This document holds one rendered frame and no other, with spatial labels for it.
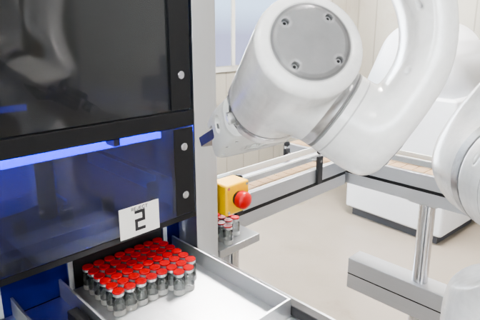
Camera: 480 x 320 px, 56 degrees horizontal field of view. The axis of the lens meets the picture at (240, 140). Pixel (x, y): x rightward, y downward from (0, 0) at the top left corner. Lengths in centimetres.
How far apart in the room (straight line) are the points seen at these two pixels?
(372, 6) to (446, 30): 379
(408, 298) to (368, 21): 291
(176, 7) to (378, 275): 119
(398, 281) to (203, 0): 116
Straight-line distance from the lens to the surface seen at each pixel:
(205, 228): 98
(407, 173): 149
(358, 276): 175
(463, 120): 52
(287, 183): 133
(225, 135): 48
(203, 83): 90
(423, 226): 157
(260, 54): 33
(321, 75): 33
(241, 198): 99
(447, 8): 38
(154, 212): 88
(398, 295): 170
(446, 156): 51
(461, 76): 310
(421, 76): 38
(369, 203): 338
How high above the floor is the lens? 137
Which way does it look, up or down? 14 degrees down
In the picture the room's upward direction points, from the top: straight up
